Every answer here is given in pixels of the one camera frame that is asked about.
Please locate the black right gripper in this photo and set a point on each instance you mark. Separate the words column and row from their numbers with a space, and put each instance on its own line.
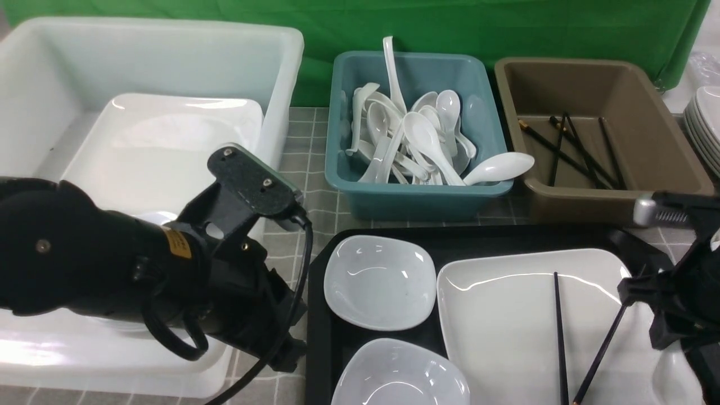
column 685, row 297

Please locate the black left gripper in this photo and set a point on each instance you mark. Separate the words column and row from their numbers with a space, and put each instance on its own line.
column 247, row 303

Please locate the black chopstick gold band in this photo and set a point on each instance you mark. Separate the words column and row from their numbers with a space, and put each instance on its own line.
column 560, row 342
column 595, row 364

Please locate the small white square bowl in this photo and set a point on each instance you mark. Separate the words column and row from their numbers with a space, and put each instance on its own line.
column 380, row 283

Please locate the large white square plate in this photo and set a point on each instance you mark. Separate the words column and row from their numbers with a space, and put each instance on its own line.
column 498, row 317

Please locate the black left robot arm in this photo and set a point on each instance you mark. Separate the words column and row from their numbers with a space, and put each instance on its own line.
column 197, row 277

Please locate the black plastic serving tray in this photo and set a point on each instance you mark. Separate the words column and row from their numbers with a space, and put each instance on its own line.
column 332, row 341

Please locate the grey checked tablecloth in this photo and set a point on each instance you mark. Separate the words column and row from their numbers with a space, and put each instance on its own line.
column 202, row 275

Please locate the white plates stack in tub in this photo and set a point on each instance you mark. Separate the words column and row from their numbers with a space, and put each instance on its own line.
column 147, row 155

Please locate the stack of white plates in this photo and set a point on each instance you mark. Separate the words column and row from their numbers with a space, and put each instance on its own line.
column 702, row 123

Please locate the brown plastic chopstick bin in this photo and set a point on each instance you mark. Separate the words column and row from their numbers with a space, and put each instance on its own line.
column 649, row 145

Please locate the black chopsticks in brown bin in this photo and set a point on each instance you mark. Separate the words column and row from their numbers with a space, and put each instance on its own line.
column 569, row 149

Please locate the white spoon over bin edge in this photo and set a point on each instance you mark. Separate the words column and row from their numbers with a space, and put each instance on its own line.
column 501, row 167

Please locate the large white plastic tub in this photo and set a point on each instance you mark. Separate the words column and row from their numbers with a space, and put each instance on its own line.
column 58, row 74

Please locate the pile of white spoons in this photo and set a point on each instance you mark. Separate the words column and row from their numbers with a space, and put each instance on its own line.
column 422, row 146

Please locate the upright white spoon in bin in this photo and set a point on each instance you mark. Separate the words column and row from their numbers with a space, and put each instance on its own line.
column 395, row 92

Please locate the green backdrop cloth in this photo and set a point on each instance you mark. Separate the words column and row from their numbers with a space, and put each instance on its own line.
column 656, row 36

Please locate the teal plastic spoon bin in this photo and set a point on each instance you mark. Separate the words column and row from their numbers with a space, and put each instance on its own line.
column 418, row 74

